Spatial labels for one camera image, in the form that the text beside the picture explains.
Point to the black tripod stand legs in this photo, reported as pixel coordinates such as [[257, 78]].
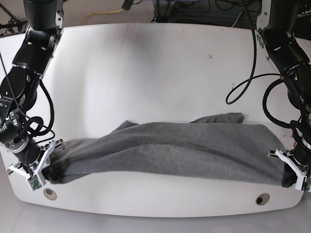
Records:
[[14, 25]]

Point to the right table cable grommet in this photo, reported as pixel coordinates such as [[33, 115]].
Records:
[[262, 199]]

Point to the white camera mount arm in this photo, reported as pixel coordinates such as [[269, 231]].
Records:
[[40, 167], [303, 182]]

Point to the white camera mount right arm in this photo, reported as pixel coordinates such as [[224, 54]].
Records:
[[40, 167]]

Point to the left table cable grommet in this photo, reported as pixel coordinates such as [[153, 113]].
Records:
[[50, 194]]

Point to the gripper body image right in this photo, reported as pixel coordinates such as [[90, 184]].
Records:
[[302, 150]]

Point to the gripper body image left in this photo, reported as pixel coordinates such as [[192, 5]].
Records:
[[13, 137]]

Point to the table cable grommet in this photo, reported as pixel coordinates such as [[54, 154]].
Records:
[[262, 199], [50, 194]]

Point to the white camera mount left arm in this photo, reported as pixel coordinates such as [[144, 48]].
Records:
[[303, 182]]

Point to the grey T-shirt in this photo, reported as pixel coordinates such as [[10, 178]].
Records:
[[214, 147]]

